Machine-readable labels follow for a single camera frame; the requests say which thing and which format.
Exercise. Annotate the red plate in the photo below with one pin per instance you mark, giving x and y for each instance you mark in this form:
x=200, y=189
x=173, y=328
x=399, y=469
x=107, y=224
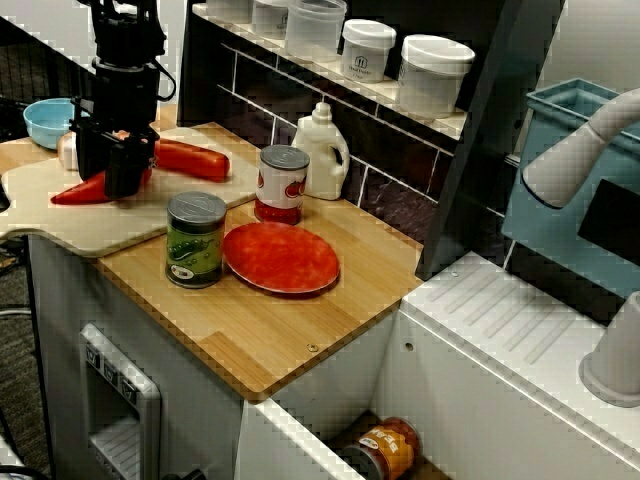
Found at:
x=280, y=257

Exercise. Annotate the grey toy faucet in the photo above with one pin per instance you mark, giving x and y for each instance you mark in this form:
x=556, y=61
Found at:
x=565, y=170

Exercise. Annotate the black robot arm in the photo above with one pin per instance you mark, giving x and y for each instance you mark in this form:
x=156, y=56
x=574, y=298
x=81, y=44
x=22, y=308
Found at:
x=125, y=30

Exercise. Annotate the toy tomato can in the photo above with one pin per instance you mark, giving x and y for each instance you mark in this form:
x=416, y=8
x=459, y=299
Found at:
x=280, y=185

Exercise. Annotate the clear lidless plastic jar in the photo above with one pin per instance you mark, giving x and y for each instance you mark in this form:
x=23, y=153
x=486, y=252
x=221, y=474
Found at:
x=315, y=30

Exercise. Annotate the dark grey shelf unit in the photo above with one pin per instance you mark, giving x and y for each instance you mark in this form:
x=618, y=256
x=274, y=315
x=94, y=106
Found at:
x=475, y=200

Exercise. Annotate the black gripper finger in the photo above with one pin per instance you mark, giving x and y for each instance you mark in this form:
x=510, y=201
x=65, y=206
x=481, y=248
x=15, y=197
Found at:
x=127, y=167
x=90, y=155

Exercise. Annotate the blue plastic bin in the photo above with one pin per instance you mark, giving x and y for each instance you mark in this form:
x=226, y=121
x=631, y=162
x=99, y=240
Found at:
x=540, y=240

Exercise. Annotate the grey toy dishwasher panel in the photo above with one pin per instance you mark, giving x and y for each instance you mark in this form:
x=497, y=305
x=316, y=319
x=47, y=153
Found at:
x=125, y=400

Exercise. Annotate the white toy sink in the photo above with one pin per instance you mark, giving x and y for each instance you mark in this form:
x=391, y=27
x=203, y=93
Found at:
x=475, y=350

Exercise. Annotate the pale wooden cutting board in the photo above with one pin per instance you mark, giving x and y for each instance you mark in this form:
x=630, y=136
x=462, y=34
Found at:
x=60, y=225

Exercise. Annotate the orange toy bean can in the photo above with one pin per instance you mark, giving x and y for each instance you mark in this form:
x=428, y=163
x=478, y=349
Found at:
x=395, y=450

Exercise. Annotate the large white-lid plastic jar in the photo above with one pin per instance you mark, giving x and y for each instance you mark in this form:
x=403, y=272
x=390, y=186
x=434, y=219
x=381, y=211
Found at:
x=435, y=75

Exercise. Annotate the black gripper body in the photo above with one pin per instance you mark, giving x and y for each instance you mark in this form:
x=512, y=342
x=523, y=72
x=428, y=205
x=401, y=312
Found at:
x=122, y=100

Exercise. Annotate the small white-lid plastic jar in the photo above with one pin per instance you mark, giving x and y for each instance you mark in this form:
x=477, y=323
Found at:
x=270, y=17
x=367, y=55

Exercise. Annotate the white toy detergent bottle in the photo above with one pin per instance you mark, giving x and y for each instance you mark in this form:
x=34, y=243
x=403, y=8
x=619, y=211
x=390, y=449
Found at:
x=320, y=160

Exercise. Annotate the red toy chili pepper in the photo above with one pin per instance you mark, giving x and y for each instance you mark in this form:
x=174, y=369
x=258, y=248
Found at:
x=80, y=192

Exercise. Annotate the light blue bowl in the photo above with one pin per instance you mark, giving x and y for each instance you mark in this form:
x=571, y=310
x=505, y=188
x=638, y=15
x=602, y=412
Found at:
x=45, y=120

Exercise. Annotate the green toy pea can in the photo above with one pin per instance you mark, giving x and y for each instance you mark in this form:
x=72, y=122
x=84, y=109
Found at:
x=195, y=245

